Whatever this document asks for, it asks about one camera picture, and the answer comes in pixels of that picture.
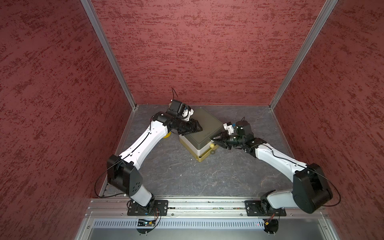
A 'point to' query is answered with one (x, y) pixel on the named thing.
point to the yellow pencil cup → (167, 135)
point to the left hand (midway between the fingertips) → (197, 133)
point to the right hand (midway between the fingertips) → (211, 142)
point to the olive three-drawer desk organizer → (198, 142)
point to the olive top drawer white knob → (212, 145)
